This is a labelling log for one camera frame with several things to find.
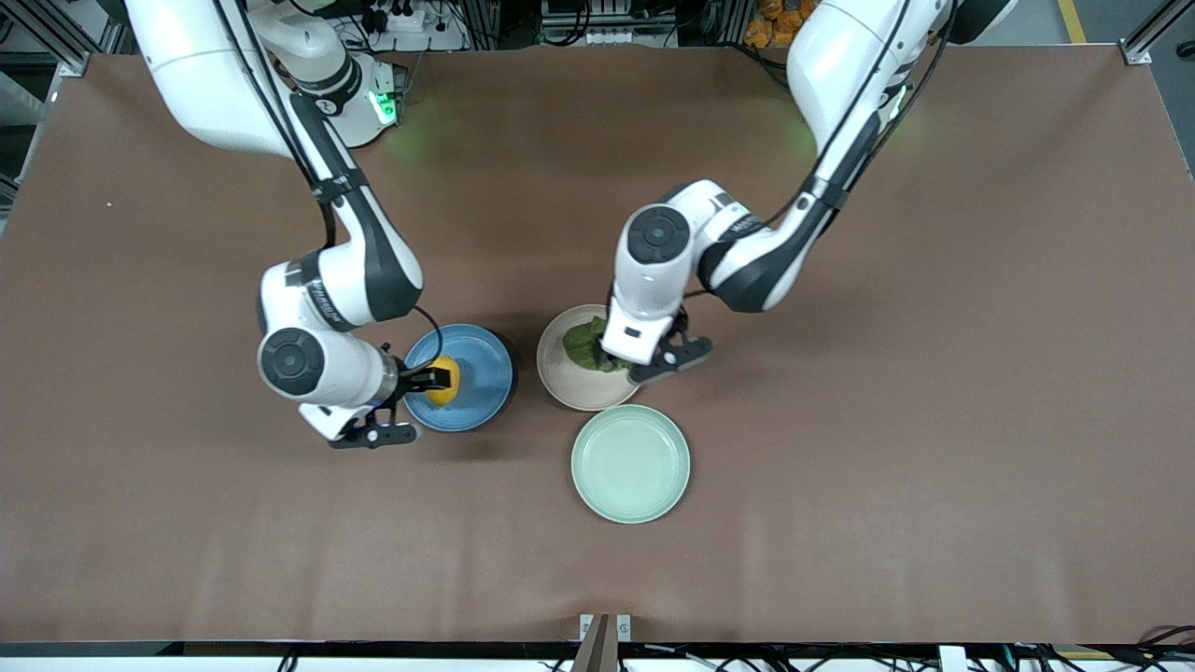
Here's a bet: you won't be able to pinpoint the yellow lemon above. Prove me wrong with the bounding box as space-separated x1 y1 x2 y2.
425 355 460 408

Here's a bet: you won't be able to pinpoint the green lettuce leaf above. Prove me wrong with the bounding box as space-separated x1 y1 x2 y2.
562 315 636 374

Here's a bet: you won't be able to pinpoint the blue plate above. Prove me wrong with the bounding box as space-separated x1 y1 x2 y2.
403 323 514 433

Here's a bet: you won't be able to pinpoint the beige plate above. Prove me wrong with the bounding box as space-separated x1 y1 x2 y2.
536 304 651 413

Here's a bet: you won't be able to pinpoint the pale green plate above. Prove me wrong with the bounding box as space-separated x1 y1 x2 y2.
570 403 692 525

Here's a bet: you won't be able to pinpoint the brown table cover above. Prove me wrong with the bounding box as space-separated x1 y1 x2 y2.
0 45 1195 647

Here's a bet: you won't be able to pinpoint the orange snack bags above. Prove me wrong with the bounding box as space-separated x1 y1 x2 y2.
744 0 815 49

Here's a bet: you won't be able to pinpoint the white power strip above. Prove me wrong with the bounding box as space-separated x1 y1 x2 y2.
359 0 468 53

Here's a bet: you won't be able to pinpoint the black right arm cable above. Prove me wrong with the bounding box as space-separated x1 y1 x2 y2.
213 0 445 374

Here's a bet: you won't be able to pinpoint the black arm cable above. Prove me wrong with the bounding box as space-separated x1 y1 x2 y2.
213 0 445 374
682 0 955 301

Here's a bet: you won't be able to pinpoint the metal table edge bracket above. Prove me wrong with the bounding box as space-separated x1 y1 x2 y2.
571 613 633 672

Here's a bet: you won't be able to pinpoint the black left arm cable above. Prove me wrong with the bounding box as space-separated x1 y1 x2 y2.
682 0 955 301

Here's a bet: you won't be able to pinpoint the aluminium frame profile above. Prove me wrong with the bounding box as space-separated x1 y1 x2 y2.
1123 0 1195 66
0 0 130 77

